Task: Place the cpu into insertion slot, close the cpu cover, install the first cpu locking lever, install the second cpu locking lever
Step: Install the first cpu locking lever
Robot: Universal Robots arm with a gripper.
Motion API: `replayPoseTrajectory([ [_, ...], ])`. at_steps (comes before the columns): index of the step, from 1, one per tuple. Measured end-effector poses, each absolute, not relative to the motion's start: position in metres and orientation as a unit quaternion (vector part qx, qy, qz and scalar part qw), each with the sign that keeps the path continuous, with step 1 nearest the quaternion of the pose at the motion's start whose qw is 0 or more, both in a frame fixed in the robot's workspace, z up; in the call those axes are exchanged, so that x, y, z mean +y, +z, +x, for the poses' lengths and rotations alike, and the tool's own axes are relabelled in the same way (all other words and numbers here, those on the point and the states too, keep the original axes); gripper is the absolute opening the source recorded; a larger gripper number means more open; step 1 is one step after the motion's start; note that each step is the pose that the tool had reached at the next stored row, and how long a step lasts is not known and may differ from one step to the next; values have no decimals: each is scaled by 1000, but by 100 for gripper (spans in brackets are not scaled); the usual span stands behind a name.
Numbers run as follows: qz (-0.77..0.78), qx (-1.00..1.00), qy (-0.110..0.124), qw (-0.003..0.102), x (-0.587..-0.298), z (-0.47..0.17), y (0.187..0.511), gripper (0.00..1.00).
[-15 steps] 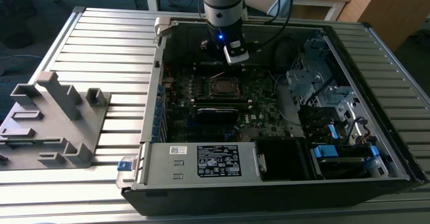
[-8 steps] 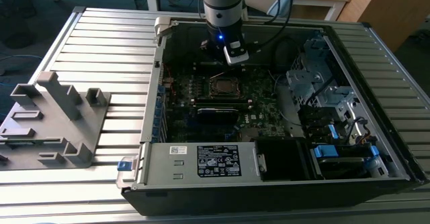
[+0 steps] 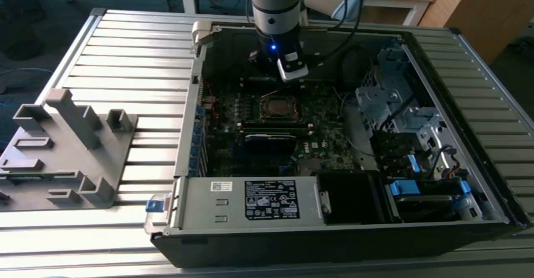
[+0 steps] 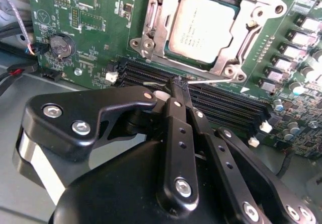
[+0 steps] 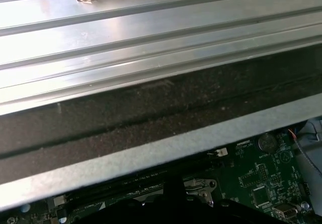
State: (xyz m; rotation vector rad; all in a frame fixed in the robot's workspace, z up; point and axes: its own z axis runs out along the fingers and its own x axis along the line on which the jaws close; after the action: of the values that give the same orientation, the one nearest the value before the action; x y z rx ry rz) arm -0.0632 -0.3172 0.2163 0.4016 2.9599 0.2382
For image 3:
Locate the metal locking lever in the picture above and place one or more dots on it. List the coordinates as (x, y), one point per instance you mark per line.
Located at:
(272, 93)
(276, 114)

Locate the silver CPU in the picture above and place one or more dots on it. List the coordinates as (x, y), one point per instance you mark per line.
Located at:
(282, 107)

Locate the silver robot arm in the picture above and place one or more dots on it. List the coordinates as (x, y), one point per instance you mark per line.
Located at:
(272, 6)

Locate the CPU socket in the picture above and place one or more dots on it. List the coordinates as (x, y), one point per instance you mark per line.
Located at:
(283, 121)

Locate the black graphics card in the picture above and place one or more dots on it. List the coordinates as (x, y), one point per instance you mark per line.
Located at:
(271, 145)

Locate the metal drive cage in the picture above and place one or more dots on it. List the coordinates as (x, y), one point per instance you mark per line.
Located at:
(375, 98)

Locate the green motherboard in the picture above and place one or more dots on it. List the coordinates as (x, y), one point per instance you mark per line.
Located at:
(330, 134)

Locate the blue disk carrier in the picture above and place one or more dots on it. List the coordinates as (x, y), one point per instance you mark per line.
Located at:
(402, 186)
(411, 162)
(463, 190)

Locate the grey power supply unit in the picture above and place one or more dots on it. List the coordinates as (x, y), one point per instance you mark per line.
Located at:
(200, 209)

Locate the wooden cabinet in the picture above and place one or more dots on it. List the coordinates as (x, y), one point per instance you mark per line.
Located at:
(479, 9)

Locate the blue case latch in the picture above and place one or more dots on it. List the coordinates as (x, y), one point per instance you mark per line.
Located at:
(154, 205)

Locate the grey parts rack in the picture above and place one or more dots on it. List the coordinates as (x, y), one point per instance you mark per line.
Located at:
(71, 165)

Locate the black hard disk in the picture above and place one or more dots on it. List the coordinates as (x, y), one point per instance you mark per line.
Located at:
(421, 206)

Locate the black PC case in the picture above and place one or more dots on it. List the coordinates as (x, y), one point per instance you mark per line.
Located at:
(334, 250)

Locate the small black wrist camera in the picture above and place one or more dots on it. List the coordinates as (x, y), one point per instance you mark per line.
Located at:
(254, 59)

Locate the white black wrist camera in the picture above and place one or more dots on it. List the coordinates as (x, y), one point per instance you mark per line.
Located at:
(292, 68)

